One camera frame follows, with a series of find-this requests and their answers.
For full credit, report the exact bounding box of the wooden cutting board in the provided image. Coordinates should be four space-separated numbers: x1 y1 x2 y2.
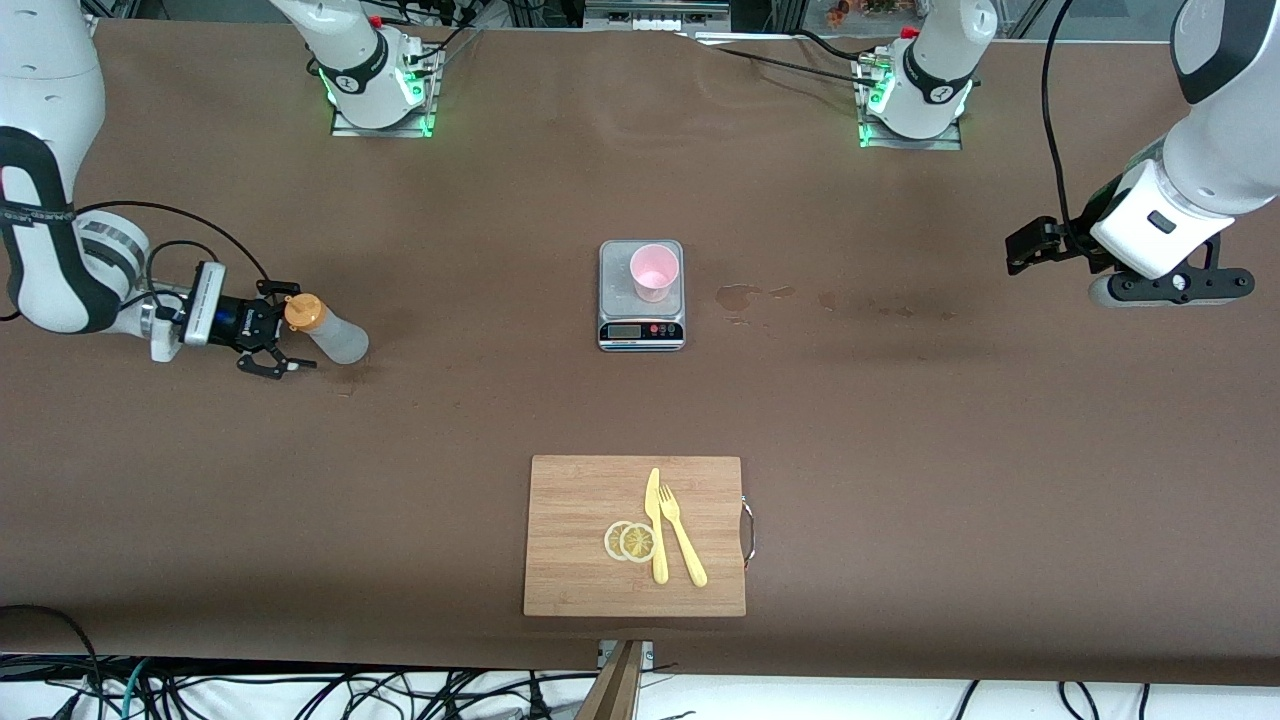
523 455 748 618

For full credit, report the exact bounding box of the grey power strip box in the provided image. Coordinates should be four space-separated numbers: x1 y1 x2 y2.
585 0 731 33

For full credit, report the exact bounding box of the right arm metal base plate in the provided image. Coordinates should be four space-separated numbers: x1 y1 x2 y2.
330 45 443 139

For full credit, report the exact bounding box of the teal floor cable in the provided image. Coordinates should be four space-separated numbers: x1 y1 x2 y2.
120 658 153 720

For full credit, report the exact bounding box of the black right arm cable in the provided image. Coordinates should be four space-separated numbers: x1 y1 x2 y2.
75 199 273 303

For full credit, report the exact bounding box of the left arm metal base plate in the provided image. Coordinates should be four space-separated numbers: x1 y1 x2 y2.
855 50 966 151

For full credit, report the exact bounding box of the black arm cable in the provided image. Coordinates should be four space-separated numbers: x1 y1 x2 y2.
75 199 273 303
1040 0 1096 256

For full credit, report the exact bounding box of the yellow plastic fork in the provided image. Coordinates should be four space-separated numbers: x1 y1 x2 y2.
658 484 709 589

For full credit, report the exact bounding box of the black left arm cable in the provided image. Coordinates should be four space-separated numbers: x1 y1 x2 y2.
1040 0 1096 256

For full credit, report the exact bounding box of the yellow plastic knife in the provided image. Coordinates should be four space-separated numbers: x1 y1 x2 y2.
644 467 670 585

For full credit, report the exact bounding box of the black cable on table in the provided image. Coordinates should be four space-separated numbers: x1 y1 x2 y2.
690 32 891 91

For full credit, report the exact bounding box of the pink plastic cup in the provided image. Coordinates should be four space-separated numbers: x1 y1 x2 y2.
629 243 683 303

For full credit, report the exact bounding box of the translucent sauce bottle orange cap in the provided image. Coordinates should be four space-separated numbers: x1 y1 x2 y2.
284 293 371 366

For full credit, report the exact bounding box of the black looped floor cable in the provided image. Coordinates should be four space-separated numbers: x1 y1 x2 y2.
0 604 103 720

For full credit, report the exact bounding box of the wooden post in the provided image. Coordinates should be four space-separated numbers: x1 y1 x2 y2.
575 640 646 720

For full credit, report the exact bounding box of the silver digital kitchen scale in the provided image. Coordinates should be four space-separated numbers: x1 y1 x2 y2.
597 239 687 353

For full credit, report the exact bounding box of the brown table cover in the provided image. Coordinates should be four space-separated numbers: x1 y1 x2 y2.
0 18 1280 687

